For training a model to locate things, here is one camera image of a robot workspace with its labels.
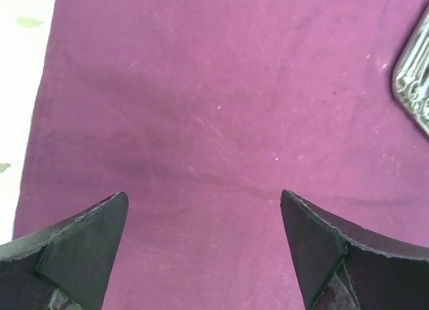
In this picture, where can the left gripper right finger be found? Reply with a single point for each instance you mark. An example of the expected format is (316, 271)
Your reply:
(341, 265)

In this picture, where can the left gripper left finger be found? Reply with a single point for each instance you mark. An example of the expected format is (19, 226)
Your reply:
(66, 265)

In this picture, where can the steel instrument tray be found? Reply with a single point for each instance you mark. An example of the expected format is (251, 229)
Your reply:
(409, 80)

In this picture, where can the purple cloth wrap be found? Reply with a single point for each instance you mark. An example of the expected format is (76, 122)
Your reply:
(203, 112)

